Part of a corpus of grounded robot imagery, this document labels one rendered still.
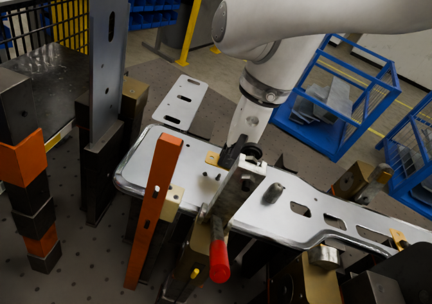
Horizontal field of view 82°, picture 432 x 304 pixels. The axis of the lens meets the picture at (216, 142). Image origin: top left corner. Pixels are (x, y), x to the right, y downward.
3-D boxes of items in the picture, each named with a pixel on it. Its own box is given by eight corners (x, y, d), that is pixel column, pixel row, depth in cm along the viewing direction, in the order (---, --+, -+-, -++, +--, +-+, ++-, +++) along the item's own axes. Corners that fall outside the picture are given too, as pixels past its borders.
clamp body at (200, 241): (183, 292, 64) (233, 221, 42) (171, 339, 56) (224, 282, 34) (159, 285, 64) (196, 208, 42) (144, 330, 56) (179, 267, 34)
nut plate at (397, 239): (388, 227, 61) (391, 225, 61) (402, 232, 62) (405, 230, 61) (402, 261, 55) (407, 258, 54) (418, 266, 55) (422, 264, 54)
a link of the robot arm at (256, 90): (296, 99, 36) (285, 115, 38) (291, 75, 43) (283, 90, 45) (242, 78, 35) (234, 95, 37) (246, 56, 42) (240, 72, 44)
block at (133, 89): (134, 174, 85) (150, 84, 63) (123, 192, 79) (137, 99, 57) (112, 166, 85) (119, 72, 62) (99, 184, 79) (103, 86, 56)
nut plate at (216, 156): (243, 164, 54) (245, 160, 53) (242, 176, 51) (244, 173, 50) (207, 150, 53) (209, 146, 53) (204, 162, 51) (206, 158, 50)
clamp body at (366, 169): (308, 220, 96) (371, 159, 75) (312, 249, 87) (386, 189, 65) (292, 214, 96) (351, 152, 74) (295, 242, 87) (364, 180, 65)
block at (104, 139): (116, 195, 78) (125, 121, 59) (95, 228, 68) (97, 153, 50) (107, 191, 77) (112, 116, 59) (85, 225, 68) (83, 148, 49)
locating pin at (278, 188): (272, 198, 58) (286, 181, 54) (272, 209, 56) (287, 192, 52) (260, 194, 58) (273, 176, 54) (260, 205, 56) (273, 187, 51)
